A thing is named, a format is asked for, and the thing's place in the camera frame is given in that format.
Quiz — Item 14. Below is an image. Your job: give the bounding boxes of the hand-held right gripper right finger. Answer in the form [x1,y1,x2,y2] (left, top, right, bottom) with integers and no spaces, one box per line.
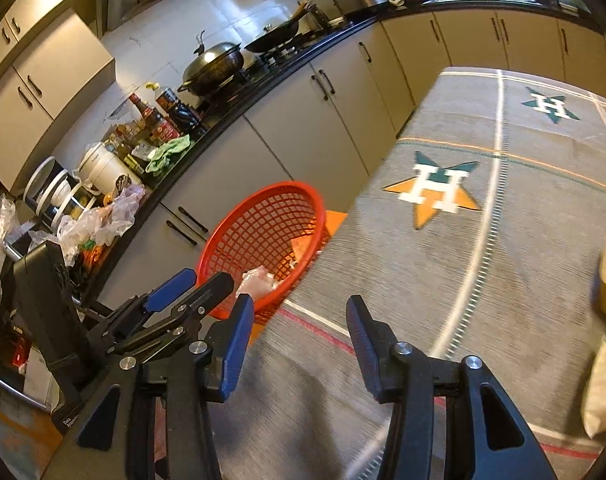
[346,294,559,480]

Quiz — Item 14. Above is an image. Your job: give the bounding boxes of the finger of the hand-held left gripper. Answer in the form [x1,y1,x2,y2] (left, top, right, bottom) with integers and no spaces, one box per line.
[85,267,198,342]
[107,272,235,357]

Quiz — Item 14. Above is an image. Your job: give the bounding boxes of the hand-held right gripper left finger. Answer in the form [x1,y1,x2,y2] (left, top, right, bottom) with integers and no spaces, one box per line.
[58,294,256,480]

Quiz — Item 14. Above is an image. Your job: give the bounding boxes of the knotted plastic bag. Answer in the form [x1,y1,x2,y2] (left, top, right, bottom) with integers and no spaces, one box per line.
[236,267,280,302]

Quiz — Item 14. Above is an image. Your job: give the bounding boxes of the red plastic basket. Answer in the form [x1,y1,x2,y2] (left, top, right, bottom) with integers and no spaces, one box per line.
[196,181,335,327]

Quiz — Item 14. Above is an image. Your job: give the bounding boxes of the crumpled clear plastic bags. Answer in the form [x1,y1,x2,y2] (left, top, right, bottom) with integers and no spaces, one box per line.
[0,183,147,307]

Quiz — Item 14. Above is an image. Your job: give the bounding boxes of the grey star-printed tablecloth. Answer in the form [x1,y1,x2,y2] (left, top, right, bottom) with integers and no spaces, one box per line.
[208,66,606,480]

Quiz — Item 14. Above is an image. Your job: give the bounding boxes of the white electric kettle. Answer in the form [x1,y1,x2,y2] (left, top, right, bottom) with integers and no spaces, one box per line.
[77,142,144,197]

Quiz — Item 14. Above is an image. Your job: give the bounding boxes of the green dish cloth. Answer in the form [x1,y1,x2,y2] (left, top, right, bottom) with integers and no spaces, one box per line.
[145,133,192,177]

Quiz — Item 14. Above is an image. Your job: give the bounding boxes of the row of condiment bottles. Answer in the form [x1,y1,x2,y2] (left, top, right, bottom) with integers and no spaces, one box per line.
[103,82,210,172]

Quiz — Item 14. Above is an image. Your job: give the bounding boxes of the black kitchen countertop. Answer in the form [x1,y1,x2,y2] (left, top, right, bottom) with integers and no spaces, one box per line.
[68,0,606,281]

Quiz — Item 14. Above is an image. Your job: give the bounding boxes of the beige lower kitchen cabinets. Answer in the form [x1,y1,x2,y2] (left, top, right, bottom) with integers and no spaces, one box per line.
[98,7,606,311]

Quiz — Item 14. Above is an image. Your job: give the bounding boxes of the beige kitchen cabinets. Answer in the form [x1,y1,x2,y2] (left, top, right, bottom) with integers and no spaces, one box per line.
[98,7,606,311]
[0,0,117,194]

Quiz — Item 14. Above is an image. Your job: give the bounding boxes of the beige upper kitchen cabinets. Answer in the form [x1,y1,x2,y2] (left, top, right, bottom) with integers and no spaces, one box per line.
[0,0,117,194]

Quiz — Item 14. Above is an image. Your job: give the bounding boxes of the lidded metal wok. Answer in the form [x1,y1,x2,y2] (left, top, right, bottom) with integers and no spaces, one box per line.
[177,30,247,97]

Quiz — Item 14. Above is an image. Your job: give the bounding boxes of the black gas stove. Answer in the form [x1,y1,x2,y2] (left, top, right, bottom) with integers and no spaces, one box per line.
[198,30,334,107]

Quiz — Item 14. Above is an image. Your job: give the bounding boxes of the black wok pan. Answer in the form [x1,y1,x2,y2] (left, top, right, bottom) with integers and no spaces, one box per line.
[243,18,315,56]

